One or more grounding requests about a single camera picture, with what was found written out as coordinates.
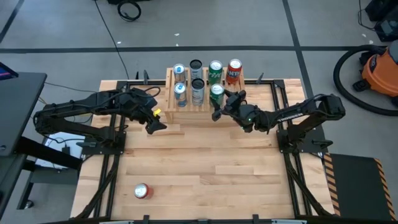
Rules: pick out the orange shop vacuum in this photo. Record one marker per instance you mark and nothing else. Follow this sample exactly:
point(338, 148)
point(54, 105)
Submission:
point(336, 74)
point(382, 74)

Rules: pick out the laptop screen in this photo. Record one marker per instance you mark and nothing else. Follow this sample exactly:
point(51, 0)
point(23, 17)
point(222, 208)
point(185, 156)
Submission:
point(6, 71)

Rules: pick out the white Celsius can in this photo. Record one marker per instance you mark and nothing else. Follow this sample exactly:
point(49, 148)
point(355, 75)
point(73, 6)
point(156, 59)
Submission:
point(196, 73)
point(197, 96)

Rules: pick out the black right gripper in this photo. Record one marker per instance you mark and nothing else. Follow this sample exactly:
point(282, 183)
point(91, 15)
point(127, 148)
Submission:
point(248, 118)

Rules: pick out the blue silver Red Bull can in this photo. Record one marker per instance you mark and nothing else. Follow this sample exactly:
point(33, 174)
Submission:
point(179, 74)
point(181, 98)

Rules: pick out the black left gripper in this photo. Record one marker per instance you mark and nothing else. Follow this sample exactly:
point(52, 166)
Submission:
point(138, 104)

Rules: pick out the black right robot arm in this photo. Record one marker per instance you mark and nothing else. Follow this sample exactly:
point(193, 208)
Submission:
point(311, 112)

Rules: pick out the black equipment case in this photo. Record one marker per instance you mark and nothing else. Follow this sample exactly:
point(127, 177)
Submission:
point(385, 21)

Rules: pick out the black aluminium table frame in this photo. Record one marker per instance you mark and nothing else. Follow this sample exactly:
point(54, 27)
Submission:
point(264, 82)

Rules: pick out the black table clamp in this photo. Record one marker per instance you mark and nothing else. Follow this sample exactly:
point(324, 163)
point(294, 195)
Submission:
point(145, 77)
point(260, 78)
point(145, 219)
point(255, 219)

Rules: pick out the green Sprite can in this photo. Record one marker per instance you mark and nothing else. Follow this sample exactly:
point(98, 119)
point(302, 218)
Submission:
point(216, 96)
point(214, 76)

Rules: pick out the white paper sheet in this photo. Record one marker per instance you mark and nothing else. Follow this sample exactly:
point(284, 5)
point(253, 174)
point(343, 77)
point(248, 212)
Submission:
point(62, 152)

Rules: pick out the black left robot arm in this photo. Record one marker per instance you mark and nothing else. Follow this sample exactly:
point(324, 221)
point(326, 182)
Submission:
point(77, 104)

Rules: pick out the black hazard-striped floor mat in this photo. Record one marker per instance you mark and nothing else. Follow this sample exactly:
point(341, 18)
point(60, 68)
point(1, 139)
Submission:
point(354, 186)

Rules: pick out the red Fanta can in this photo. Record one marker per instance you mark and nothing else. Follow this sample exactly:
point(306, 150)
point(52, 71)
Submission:
point(142, 190)
point(233, 73)

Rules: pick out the wooden slatted shelf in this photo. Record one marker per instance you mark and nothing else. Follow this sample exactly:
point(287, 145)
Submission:
point(192, 109)

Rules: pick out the black desk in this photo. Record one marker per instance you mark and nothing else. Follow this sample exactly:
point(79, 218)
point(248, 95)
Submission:
point(18, 105)

